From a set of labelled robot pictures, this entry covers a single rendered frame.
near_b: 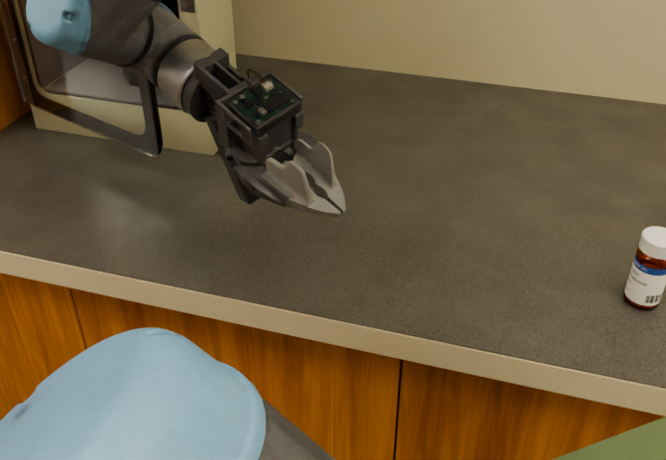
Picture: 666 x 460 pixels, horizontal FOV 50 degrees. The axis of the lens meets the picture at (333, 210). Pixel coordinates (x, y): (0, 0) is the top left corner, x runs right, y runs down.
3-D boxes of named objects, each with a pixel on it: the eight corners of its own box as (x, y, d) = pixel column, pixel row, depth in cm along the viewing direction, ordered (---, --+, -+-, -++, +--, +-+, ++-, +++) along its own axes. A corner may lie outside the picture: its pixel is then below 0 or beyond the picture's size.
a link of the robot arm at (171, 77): (162, 107, 82) (219, 75, 86) (186, 130, 80) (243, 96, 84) (152, 57, 76) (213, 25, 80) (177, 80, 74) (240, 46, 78)
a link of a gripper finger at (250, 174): (276, 206, 71) (220, 155, 75) (276, 215, 72) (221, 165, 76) (310, 181, 73) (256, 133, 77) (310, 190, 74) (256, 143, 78)
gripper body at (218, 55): (250, 136, 68) (174, 69, 73) (254, 191, 75) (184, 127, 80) (309, 99, 72) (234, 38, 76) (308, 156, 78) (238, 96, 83)
